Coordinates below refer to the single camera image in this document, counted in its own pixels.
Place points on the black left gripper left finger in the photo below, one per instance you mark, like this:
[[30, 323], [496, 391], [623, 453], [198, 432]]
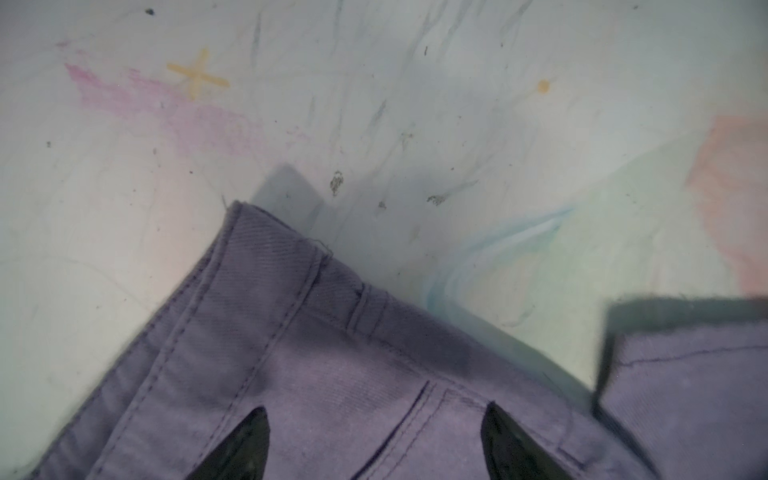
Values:
[[242, 455]]

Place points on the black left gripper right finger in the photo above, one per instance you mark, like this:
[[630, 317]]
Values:
[[511, 454]]

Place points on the purple trousers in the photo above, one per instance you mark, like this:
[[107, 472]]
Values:
[[359, 385]]

